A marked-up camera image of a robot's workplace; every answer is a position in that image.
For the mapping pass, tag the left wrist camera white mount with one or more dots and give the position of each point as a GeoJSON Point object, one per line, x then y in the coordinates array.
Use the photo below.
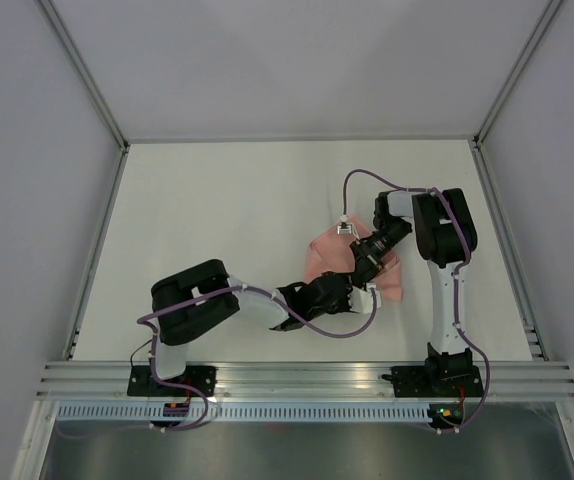
{"type": "Point", "coordinates": [365, 300]}

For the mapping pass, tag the aluminium frame post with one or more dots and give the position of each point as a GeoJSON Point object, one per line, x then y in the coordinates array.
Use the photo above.
{"type": "Point", "coordinates": [535, 38]}
{"type": "Point", "coordinates": [67, 43]}

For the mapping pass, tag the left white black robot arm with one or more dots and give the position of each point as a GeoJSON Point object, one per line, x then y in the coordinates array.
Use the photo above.
{"type": "Point", "coordinates": [191, 303]}

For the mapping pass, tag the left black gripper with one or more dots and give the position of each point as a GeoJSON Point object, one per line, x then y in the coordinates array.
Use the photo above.
{"type": "Point", "coordinates": [345, 306]}

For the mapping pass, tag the white slotted cable duct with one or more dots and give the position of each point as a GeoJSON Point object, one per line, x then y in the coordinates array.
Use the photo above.
{"type": "Point", "coordinates": [308, 412]}

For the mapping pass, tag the right aluminium frame post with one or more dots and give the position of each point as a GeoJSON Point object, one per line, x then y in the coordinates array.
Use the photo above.
{"type": "Point", "coordinates": [535, 38]}

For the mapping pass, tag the left aluminium frame post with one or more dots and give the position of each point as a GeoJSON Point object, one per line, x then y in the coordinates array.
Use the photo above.
{"type": "Point", "coordinates": [67, 43]}

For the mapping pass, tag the aluminium mounting rail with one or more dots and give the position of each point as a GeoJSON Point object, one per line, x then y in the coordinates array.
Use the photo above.
{"type": "Point", "coordinates": [511, 381]}

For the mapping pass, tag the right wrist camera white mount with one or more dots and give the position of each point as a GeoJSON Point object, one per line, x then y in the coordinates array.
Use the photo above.
{"type": "Point", "coordinates": [344, 226]}

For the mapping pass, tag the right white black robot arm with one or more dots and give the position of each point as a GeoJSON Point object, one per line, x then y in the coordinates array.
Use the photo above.
{"type": "Point", "coordinates": [446, 238]}

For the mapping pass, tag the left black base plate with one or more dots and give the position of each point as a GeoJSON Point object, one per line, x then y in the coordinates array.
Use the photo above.
{"type": "Point", "coordinates": [194, 381]}

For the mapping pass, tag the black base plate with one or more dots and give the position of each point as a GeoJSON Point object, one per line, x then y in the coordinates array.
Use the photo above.
{"type": "Point", "coordinates": [194, 381]}
{"type": "Point", "coordinates": [418, 382]}

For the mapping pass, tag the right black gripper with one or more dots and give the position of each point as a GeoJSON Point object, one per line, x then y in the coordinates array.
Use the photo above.
{"type": "Point", "coordinates": [366, 267]}

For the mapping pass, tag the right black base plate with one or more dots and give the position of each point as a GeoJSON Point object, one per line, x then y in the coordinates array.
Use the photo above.
{"type": "Point", "coordinates": [418, 382]}

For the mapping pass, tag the pink cloth napkin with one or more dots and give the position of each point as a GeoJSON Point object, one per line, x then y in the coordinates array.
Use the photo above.
{"type": "Point", "coordinates": [331, 251]}

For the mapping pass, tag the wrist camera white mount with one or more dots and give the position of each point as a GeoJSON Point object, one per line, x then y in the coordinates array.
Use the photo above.
{"type": "Point", "coordinates": [344, 226]}
{"type": "Point", "coordinates": [365, 300]}

